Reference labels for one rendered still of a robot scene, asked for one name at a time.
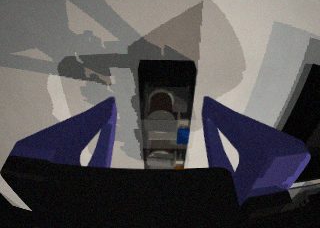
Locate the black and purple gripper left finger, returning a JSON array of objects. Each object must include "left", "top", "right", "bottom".
[{"left": 9, "top": 97, "right": 117, "bottom": 168}]

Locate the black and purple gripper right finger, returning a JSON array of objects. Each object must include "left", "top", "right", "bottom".
[{"left": 202, "top": 96, "right": 311, "bottom": 207}]

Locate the grey flat mounting plate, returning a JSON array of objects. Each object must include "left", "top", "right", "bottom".
[{"left": 288, "top": 183, "right": 320, "bottom": 202}]

